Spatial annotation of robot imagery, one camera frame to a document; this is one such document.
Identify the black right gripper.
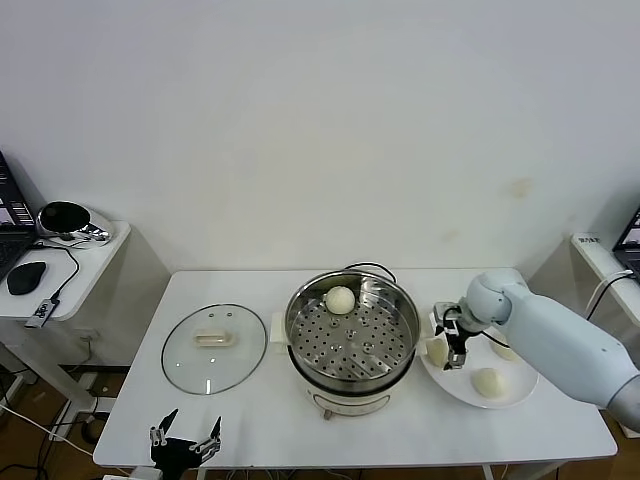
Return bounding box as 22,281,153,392
434,322,474,372

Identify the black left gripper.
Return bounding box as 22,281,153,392
148,408,223,471

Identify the white steamed baozi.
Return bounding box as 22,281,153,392
471,367,509,400
324,285,357,316
424,337,449,369
489,339,521,362

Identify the glass lid with cream handle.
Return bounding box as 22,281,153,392
160,303,267,397

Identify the stainless steel steamer basket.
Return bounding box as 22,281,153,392
269,271,434,389

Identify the white round plate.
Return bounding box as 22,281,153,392
418,304,541,410

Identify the dark round floor object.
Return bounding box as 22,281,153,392
82,417,105,444

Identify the grey usb hub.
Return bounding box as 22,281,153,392
24,298,62,330

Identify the white side table with mouse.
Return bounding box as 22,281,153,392
0,221,172,419

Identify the black computer mouse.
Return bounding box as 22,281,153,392
6,260,48,296

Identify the chrome dome device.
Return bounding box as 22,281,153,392
36,200,119,247

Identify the black laptop with lit screen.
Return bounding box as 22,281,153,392
0,149,39,284

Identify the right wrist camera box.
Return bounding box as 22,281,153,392
432,301,464,336

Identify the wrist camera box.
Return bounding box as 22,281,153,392
432,301,464,336
102,467,161,480

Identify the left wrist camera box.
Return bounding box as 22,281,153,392
102,467,161,480

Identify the black cooker power cord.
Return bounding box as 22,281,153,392
343,263,396,284

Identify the white floor cable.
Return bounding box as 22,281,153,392
0,403,96,459

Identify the black usb cable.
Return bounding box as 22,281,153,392
30,239,81,304

